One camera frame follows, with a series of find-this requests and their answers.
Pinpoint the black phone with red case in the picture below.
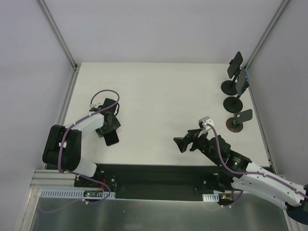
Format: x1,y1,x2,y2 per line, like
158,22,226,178
103,130,119,146

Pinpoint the brown base phone stand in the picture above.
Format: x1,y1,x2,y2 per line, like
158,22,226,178
226,109,253,133

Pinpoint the black clamp phone stand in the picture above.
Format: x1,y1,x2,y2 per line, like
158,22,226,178
223,83,249,113

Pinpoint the black round base phone stand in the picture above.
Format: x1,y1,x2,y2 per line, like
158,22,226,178
220,60,243,96

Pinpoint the blue edged black phone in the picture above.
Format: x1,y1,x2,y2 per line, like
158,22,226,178
235,67,248,96

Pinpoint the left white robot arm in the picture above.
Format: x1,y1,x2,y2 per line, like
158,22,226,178
42,98,121,187

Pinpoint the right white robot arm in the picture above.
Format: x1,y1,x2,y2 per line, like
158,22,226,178
173,129,308,225

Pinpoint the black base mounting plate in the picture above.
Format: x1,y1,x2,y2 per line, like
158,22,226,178
74,164,232,201

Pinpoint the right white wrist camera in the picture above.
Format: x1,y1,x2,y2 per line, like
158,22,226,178
198,116,214,137

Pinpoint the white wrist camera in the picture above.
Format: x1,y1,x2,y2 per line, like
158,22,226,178
89,103,103,112
198,116,214,137

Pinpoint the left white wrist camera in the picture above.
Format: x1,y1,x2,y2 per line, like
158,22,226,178
89,103,103,112

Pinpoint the right white cable duct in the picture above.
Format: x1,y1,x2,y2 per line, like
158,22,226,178
202,192,234,203

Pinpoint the white cable duct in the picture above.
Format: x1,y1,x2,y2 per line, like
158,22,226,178
40,189,116,200
202,192,234,203

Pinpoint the left aluminium frame post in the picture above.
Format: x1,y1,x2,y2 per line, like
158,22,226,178
36,0,80,70

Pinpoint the aluminium frame post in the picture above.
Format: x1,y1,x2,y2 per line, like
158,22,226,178
243,0,292,72
36,0,80,70

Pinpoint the left white cable duct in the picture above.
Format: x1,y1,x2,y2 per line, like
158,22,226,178
40,189,116,200

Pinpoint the right aluminium frame post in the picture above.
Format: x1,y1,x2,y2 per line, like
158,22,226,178
243,0,292,72

